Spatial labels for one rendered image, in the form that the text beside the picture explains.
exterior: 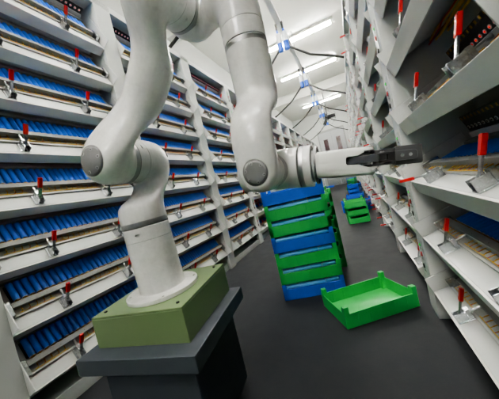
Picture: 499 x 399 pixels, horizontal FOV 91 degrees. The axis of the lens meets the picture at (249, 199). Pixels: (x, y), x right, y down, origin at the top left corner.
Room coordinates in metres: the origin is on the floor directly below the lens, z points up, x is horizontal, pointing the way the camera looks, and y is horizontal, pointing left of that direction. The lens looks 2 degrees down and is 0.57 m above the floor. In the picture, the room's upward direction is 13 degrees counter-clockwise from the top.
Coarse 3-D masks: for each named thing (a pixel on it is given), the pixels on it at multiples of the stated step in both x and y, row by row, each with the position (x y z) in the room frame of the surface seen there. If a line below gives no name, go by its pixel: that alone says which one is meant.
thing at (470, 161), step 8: (496, 152) 0.45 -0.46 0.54; (440, 160) 0.69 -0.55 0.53; (448, 160) 0.63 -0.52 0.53; (456, 160) 0.58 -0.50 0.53; (464, 160) 0.53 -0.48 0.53; (472, 160) 0.50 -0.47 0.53; (488, 160) 0.45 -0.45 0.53; (496, 160) 0.43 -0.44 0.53; (432, 168) 0.73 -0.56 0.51; (448, 168) 0.64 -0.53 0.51; (456, 168) 0.60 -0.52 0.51
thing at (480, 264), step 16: (448, 208) 0.77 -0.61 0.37; (416, 224) 0.81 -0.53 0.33; (432, 224) 0.79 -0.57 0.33; (448, 224) 0.63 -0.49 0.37; (464, 224) 0.67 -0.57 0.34; (480, 224) 0.63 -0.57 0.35; (496, 224) 0.58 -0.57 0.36; (432, 240) 0.74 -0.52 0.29; (448, 240) 0.64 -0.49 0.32; (464, 240) 0.64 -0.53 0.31; (480, 240) 0.55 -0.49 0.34; (496, 240) 0.53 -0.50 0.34; (448, 256) 0.61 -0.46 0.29; (464, 256) 0.57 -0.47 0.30; (480, 256) 0.53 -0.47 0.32; (496, 256) 0.51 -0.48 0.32; (464, 272) 0.52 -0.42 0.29; (480, 272) 0.49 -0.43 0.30; (496, 272) 0.47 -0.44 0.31; (480, 288) 0.46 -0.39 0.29; (496, 288) 0.40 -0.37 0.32; (496, 304) 0.40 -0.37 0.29
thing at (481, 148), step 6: (486, 132) 0.38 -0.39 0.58; (480, 138) 0.39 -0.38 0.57; (486, 138) 0.38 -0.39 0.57; (480, 144) 0.39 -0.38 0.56; (486, 144) 0.38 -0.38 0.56; (480, 150) 0.39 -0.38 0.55; (486, 150) 0.38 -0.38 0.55; (480, 156) 0.39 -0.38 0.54; (480, 162) 0.39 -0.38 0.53; (480, 168) 0.39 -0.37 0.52; (480, 174) 0.39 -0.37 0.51
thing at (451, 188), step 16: (480, 128) 0.66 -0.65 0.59; (496, 128) 0.59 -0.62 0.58; (448, 144) 0.76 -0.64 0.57; (464, 144) 0.75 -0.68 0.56; (432, 160) 0.77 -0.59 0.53; (416, 176) 0.80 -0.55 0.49; (448, 176) 0.59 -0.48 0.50; (464, 176) 0.52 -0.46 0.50; (432, 192) 0.63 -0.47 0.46; (448, 192) 0.50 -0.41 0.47; (464, 192) 0.43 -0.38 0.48; (496, 192) 0.36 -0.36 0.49; (464, 208) 0.48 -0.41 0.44; (480, 208) 0.40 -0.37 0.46; (496, 208) 0.35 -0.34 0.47
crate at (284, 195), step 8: (320, 184) 1.15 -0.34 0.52; (264, 192) 1.19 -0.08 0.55; (272, 192) 1.38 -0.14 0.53; (280, 192) 1.18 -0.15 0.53; (288, 192) 1.17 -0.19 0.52; (296, 192) 1.17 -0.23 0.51; (304, 192) 1.16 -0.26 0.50; (312, 192) 1.16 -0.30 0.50; (320, 192) 1.15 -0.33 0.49; (264, 200) 1.19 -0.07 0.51; (272, 200) 1.18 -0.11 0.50; (280, 200) 1.18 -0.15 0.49; (288, 200) 1.17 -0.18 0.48
